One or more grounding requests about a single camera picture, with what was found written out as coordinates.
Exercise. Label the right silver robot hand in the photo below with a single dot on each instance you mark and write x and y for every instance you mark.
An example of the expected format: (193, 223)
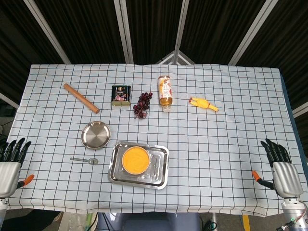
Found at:
(287, 178)

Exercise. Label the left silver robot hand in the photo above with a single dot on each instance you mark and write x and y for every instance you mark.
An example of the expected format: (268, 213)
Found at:
(9, 178)

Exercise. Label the silver spoon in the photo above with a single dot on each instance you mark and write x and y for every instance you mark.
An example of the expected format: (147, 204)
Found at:
(91, 161)

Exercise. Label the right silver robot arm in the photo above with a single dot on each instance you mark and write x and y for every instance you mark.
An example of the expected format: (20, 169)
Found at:
(294, 214)

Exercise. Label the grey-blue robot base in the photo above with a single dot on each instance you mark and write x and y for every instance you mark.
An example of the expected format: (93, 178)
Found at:
(149, 222)

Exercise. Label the round steel plate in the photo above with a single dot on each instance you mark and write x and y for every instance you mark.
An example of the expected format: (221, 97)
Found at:
(95, 135)

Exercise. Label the white bowl of orange powder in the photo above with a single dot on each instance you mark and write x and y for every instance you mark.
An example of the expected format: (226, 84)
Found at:
(136, 160)

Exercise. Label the rectangular steel tray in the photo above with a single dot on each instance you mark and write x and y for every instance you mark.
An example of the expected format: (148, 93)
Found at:
(156, 173)

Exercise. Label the white checkered tablecloth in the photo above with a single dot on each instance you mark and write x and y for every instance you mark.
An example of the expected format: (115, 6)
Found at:
(216, 149)

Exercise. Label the dark blue table skirt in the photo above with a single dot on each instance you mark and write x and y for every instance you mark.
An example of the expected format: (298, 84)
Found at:
(287, 96)

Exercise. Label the wooden rolling pin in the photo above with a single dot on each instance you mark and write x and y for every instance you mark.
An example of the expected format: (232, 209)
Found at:
(81, 98)

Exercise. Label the yellow rubber chicken toy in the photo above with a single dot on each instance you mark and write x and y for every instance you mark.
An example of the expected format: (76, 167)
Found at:
(202, 103)

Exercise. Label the dark luncheon meat can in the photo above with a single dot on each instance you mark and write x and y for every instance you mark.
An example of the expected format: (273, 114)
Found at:
(121, 95)

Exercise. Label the amber tea bottle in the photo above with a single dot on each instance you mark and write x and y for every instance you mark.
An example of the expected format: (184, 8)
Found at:
(165, 92)

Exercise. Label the bunch of red grapes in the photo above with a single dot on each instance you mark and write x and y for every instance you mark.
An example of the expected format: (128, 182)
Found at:
(142, 103)

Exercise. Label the white triangular screen foot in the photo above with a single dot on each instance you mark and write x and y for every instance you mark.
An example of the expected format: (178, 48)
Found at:
(179, 57)

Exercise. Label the black folding partition screen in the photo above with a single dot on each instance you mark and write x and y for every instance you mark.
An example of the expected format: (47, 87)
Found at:
(84, 24)

